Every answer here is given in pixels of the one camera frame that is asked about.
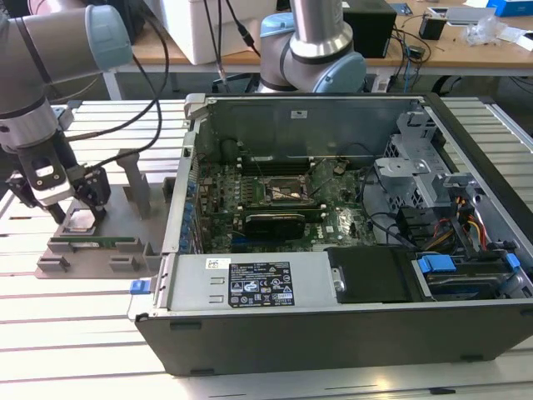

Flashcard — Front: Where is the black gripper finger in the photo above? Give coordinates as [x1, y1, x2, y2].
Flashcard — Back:
[74, 166, 112, 220]
[5, 170, 67, 225]

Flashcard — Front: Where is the silver CPU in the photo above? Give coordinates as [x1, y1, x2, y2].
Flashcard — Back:
[66, 209, 100, 233]

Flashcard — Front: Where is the metal socket cover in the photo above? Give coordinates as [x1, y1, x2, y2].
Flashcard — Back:
[306, 159, 336, 197]

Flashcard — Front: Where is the CPU socket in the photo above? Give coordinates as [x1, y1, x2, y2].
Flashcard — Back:
[260, 173, 312, 202]

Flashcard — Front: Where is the grey plastic parts rack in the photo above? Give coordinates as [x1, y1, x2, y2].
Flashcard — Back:
[35, 148, 178, 279]

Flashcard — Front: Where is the green RAM stick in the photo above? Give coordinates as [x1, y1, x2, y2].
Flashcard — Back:
[71, 236, 137, 248]

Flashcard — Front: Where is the silver power supply with label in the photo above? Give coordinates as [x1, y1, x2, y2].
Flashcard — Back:
[165, 251, 346, 314]

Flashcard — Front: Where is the black computer tower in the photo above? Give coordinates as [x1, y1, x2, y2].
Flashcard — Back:
[118, 0, 147, 43]

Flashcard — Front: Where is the black RAM slot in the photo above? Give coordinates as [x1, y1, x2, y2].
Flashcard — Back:
[238, 164, 313, 177]
[238, 155, 313, 167]
[243, 207, 326, 219]
[240, 198, 325, 210]

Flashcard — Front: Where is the black graphics card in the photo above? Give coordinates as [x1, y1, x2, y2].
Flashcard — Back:
[242, 212, 308, 242]

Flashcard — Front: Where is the white plastic machine housing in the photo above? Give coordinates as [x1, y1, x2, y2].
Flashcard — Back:
[187, 0, 292, 66]

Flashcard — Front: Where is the green motherboard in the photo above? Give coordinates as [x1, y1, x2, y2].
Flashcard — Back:
[194, 157, 378, 255]

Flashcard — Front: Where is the open black PC case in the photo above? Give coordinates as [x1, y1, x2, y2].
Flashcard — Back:
[127, 92, 533, 378]

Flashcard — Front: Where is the black plastic shroud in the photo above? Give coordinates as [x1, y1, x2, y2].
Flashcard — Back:
[323, 245, 414, 305]

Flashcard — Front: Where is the white power adapter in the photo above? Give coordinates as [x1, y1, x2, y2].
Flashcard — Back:
[371, 73, 393, 93]

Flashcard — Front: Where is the grey metal drive cage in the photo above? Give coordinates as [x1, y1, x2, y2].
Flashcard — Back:
[372, 108, 492, 222]

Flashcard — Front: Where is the large black cube box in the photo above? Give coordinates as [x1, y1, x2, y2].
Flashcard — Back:
[341, 0, 399, 59]

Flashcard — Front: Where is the blue disk carrier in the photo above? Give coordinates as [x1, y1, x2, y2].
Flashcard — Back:
[416, 252, 521, 302]

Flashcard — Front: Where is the small black speaker box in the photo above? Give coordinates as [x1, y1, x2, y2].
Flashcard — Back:
[418, 13, 447, 42]

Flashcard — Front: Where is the black hard disk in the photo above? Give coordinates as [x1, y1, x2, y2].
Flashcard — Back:
[427, 273, 501, 302]

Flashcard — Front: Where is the white flat tray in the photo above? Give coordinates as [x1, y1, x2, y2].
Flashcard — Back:
[426, 4, 499, 27]

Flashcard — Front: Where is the clear plastic bag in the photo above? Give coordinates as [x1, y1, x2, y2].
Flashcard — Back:
[461, 15, 510, 47]

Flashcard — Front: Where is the white card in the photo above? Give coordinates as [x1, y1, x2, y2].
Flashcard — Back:
[501, 27, 533, 52]

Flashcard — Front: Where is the blue cardboard box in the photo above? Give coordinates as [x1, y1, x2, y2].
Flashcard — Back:
[486, 0, 533, 18]

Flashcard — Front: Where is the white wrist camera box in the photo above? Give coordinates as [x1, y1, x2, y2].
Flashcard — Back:
[25, 157, 77, 208]

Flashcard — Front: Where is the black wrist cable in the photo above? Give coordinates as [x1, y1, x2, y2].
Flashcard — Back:
[62, 7, 170, 172]

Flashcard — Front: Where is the blue cable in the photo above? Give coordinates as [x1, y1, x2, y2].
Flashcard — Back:
[401, 57, 421, 95]

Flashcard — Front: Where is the yellow wire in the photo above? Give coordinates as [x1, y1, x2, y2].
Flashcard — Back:
[465, 218, 485, 252]

